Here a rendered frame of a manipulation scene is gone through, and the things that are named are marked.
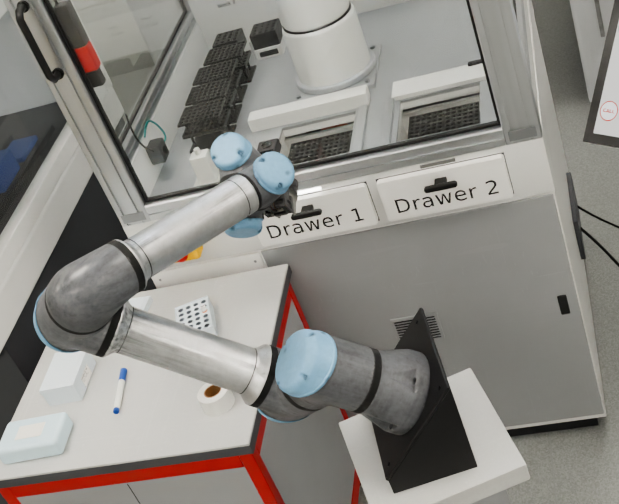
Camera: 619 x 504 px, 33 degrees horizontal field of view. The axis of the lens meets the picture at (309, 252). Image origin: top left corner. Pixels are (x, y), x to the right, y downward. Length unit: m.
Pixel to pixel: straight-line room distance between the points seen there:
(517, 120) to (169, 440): 1.00
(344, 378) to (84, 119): 0.98
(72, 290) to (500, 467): 0.79
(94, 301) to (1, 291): 1.03
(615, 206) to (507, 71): 1.52
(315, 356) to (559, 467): 1.26
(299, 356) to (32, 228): 1.28
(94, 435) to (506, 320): 1.03
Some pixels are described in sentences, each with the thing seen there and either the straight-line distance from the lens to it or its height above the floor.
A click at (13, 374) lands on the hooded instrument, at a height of 0.70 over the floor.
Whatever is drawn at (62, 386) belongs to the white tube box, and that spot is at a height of 0.81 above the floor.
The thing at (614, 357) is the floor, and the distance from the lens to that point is 3.12.
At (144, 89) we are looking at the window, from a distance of 2.37.
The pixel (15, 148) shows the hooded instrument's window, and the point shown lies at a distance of 2.92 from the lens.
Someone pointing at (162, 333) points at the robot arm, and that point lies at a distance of 1.81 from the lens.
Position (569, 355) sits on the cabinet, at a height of 0.30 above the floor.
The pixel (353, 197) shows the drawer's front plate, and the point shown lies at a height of 0.91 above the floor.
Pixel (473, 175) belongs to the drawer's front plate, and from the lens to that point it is 2.34.
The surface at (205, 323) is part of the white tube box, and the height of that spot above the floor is 0.80.
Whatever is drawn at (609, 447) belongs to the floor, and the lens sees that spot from 2.89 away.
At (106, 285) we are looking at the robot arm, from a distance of 1.68.
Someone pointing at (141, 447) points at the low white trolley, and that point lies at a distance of 2.22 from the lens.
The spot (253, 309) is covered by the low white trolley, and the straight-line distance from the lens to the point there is 2.42.
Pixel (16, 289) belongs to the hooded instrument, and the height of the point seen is 0.86.
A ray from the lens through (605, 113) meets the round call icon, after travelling 2.22.
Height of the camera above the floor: 2.15
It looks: 34 degrees down
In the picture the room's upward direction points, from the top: 22 degrees counter-clockwise
